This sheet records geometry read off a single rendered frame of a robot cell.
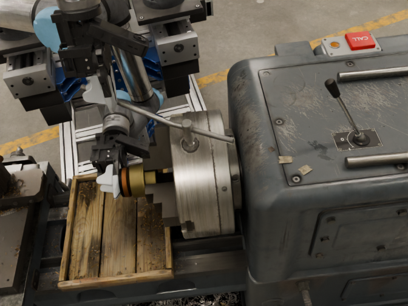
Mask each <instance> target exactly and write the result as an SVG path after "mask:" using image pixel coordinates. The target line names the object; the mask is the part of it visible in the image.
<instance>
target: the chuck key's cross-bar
mask: <svg viewBox="0 0 408 306"><path fill-rule="evenodd" d="M80 89H81V90H84V91H86V85H84V84H82V85H81V87H80ZM117 105H119V106H122V107H124V108H126V109H129V110H131V111H134V112H136V113H138V114H141V115H143V116H145V117H148V118H150V119H153V120H155V121H157V122H160V123H162V124H165V125H167V126H170V127H174V128H177V129H181V130H183V129H182V124H181V123H178V122H174V121H171V120H167V119H165V118H163V117H160V116H158V115H156V114H153V113H151V112H148V111H146V110H144V109H141V108H139V107H137V106H134V105H132V104H129V103H127V102H125V101H122V100H119V99H117ZM191 132H192V133H195V134H199V135H203V136H206V137H210V138H214V139H216V140H221V141H225V142H227V143H231V144H233V143H234V138H232V137H228V136H225V135H221V134H217V133H214V132H210V131H206V130H203V129H199V128H196V127H192V129H191Z"/></svg>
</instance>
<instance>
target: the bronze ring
mask: <svg viewBox="0 0 408 306"><path fill-rule="evenodd" d="M118 182H119V187H120V192H121V195H122V197H131V196H133V198H139V197H146V196H145V185H150V184H156V183H159V176H158V170H157V169H155V170H154V169H153V170H148V171H144V167H143V162H142V163H141V164H139V165H130V168H128V167H127V168H120V170H119V172H118Z"/></svg>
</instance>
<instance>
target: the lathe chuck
mask: <svg viewBox="0 0 408 306"><path fill-rule="evenodd" d="M175 116H182V117H180V118H174V117H175ZM170 117H172V118H170V119H169V120H171V121H174V122H178V123H182V121H183V120H184V119H190V120H191V121H192V126H193V127H195V128H199V129H203V130H206V131H209V126H208V117H207V113H206V110H202V111H196V112H186V113H180V114H171V116H170ZM169 137H170V147H171V161H172V172H173V178H174V188H175V197H176V202H177V209H178V216H179V221H180V223H185V221H189V220H191V222H194V226H195V229H193V231H188V230H182V234H183V237H184V238H185V239H192V238H198V237H208V236H218V235H221V231H220V217H219V206H218V200H217V190H216V179H215V173H214V163H213V154H212V149H211V139H210V137H206V136H203V135H199V134H195V133H194V139H196V140H197V142H198V147H197V148H196V149H195V150H193V151H187V150H186V149H185V148H184V147H183V142H184V140H185V139H184V135H183V130H181V129H177V128H175V127H169Z"/></svg>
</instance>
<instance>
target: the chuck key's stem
mask: <svg viewBox="0 0 408 306"><path fill-rule="evenodd" d="M182 129H183V135H184V139H185V141H186V142H187V145H186V146H188V147H191V148H192V147H193V145H194V142H193V141H194V133H192V132H191V129H192V121H191V120H190V119H184V120H183V121H182Z"/></svg>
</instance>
